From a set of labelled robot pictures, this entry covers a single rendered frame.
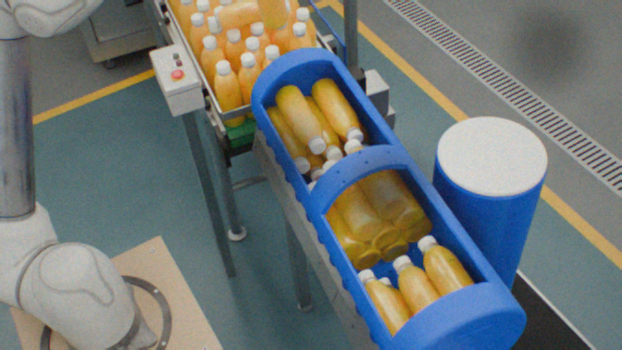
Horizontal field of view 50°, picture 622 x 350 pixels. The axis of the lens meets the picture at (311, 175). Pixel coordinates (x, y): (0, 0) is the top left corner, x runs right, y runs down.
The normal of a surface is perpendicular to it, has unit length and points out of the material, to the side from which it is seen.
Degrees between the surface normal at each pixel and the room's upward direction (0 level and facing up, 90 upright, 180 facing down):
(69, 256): 7
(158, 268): 0
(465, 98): 0
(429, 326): 30
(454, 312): 9
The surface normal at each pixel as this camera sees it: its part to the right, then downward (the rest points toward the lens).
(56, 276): 0.06, -0.67
